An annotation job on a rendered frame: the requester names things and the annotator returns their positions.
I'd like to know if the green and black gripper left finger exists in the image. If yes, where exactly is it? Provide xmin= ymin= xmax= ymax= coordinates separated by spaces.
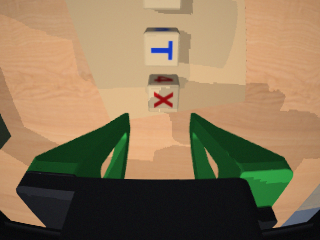
xmin=26 ymin=113 xmax=130 ymax=179

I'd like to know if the beige flat mat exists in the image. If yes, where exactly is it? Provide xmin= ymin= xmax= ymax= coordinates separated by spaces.
xmin=65 ymin=0 xmax=246 ymax=121

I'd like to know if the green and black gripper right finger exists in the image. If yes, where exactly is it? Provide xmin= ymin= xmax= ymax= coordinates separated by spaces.
xmin=189 ymin=113 xmax=293 ymax=208

